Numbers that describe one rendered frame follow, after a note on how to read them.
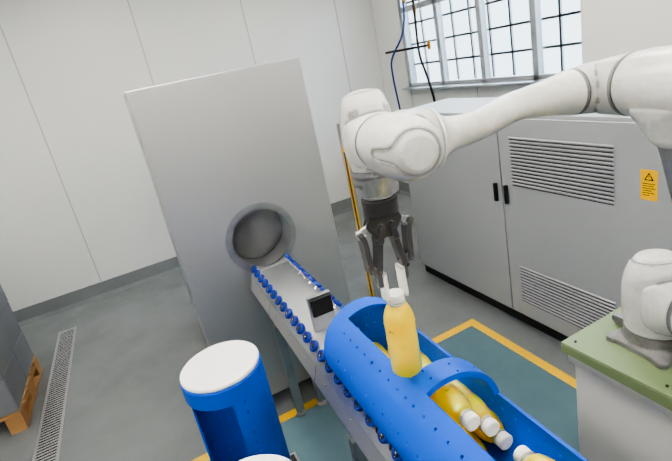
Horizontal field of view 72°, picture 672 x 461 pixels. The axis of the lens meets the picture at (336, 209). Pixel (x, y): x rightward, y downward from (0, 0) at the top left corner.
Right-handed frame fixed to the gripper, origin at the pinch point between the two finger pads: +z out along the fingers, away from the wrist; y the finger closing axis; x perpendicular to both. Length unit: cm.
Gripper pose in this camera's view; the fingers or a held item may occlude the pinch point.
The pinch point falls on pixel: (393, 283)
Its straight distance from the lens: 103.4
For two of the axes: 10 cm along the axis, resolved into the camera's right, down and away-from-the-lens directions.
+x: 4.0, 2.0, -9.0
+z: 1.9, 9.4, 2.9
